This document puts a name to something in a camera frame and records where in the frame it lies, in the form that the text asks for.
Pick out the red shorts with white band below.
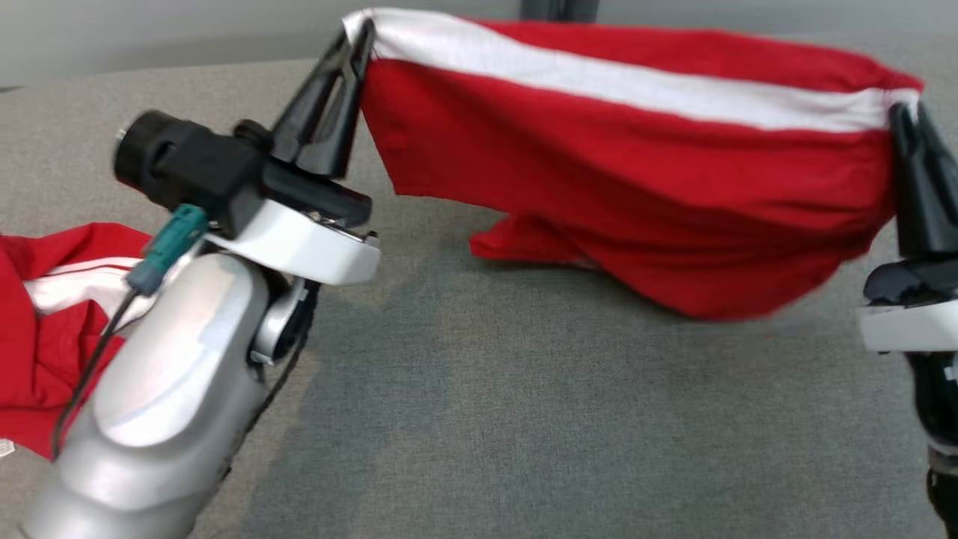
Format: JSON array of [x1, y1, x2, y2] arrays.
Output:
[[343, 7, 925, 323]]

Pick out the red shirt with striped cuffs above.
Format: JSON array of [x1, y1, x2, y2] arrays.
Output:
[[0, 222, 162, 459]]

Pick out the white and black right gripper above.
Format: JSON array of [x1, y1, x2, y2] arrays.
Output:
[[859, 100, 958, 354]]

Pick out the dark grey post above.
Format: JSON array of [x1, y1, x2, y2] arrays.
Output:
[[520, 0, 599, 22]]

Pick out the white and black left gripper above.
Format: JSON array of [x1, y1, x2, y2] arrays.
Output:
[[204, 21, 382, 287]]

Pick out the teal left camera connector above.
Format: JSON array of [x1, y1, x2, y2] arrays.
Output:
[[126, 204, 210, 296]]

